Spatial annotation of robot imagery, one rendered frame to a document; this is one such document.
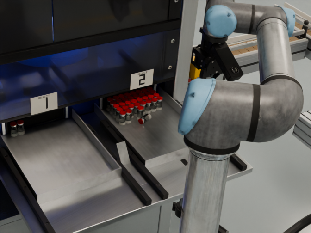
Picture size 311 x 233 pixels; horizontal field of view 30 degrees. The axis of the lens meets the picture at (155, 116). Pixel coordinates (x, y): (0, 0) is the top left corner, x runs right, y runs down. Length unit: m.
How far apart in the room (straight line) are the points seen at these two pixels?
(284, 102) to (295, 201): 1.98
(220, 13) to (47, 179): 0.69
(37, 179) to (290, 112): 0.84
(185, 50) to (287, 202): 1.36
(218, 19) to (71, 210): 0.65
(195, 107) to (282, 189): 2.08
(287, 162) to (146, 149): 1.63
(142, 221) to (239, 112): 1.31
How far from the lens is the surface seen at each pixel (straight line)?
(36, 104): 1.77
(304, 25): 2.55
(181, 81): 2.01
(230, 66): 1.60
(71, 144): 1.84
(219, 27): 1.45
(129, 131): 1.90
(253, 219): 2.94
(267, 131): 1.13
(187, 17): 1.89
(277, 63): 1.27
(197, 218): 1.24
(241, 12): 1.47
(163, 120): 1.96
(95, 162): 1.77
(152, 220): 2.38
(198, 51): 1.66
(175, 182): 1.72
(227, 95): 1.12
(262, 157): 3.33
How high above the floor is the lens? 2.01
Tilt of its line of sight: 35 degrees down
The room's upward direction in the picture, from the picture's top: 5 degrees clockwise
